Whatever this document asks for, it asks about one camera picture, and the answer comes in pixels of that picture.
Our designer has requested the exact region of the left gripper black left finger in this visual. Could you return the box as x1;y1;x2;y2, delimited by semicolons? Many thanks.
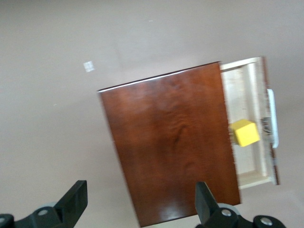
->
0;180;89;228

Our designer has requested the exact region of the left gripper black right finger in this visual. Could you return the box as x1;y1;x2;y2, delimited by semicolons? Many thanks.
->
195;181;286;228

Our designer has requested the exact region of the yellow block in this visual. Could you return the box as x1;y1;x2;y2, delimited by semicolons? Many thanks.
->
228;119;261;147

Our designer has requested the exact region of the white drawer handle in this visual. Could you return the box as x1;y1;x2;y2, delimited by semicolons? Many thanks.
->
266;88;279;149

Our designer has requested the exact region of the dark wooden drawer cabinet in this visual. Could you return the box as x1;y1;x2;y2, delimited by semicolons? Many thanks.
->
97;61;242;228

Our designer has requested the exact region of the small square sticker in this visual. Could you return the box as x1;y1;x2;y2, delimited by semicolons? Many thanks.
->
83;61;95;73

